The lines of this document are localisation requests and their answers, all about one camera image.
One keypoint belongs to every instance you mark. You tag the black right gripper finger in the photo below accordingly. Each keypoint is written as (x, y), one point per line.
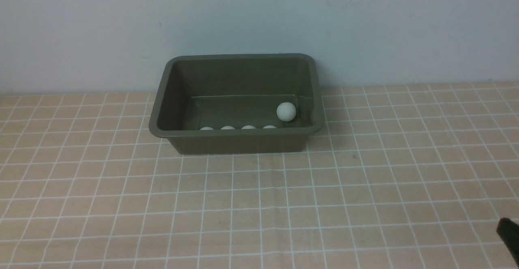
(508, 231)

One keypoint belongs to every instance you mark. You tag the olive green plastic bin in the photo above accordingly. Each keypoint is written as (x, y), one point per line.
(237, 90)

